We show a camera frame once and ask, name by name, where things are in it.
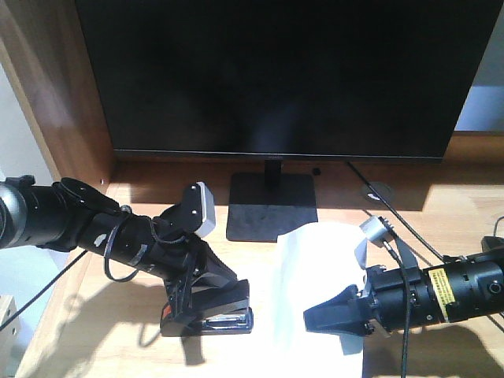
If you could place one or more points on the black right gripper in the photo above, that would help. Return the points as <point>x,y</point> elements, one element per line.
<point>392,298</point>

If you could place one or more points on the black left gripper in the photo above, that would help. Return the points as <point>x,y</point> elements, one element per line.
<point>131,243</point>

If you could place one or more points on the black stapler with orange tab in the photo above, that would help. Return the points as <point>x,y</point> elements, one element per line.
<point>224,311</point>

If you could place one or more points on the white paper sheet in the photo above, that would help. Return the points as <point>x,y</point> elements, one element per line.
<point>315,263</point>

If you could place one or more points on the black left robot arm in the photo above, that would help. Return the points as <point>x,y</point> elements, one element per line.
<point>70,214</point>

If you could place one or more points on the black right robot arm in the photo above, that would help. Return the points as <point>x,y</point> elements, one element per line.
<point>448,293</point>

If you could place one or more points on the black computer monitor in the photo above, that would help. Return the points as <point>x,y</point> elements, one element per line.
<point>278,80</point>

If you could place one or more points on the wooden shelf unit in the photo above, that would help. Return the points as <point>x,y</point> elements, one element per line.
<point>44,55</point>

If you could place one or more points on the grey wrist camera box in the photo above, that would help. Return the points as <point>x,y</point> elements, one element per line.
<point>198,210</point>
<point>377,230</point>

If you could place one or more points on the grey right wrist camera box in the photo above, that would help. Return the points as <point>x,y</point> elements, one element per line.
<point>377,230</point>

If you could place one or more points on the grey desk cable grommet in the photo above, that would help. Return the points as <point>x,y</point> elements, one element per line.
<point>377,191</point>

